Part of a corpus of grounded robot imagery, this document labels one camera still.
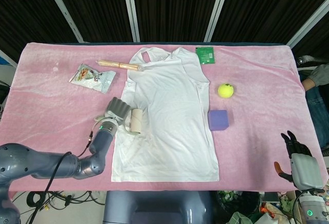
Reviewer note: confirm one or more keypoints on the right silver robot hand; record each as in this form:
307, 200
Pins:
304, 166

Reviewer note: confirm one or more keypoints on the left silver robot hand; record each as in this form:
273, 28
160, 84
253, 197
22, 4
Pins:
117, 109

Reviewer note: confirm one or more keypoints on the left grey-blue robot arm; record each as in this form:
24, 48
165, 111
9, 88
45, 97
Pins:
51, 162

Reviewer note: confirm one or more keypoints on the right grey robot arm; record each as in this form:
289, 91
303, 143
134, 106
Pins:
311, 206

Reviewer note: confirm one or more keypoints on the white sleeveless shirt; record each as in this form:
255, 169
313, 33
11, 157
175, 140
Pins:
174, 121

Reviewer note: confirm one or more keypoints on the white snack packet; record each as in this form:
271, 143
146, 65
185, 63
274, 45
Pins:
92, 78

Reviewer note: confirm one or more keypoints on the bundle of wooden sticks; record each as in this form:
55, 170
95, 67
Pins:
119, 65

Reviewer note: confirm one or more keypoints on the pink fleece table cloth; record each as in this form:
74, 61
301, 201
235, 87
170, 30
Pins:
64, 98

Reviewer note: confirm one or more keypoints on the seated person in jeans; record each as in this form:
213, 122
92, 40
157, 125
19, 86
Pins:
317, 98

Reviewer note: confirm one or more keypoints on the purple foam cube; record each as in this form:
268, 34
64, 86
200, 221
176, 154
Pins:
218, 120

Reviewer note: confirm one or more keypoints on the green foil sachet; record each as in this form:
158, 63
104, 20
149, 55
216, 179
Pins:
205, 55

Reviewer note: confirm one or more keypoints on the grey-blue robot torso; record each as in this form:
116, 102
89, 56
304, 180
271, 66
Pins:
158, 207

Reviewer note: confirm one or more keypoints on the yellow tennis ball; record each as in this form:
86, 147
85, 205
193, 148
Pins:
225, 90

